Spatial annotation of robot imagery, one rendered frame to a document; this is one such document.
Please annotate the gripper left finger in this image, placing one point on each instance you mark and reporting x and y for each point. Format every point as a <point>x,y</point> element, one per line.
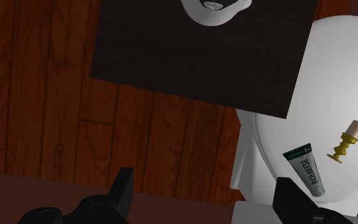
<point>104,209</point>

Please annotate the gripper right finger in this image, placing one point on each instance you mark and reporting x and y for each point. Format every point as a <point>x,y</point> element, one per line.
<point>293,204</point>

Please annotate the white and green tube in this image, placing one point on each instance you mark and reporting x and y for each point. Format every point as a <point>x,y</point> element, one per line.
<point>308,172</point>

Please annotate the yellow candle holder with candle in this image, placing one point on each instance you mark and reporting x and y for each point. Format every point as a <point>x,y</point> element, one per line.
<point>345,144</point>

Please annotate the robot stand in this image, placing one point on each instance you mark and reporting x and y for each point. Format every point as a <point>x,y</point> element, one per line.
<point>197,62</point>

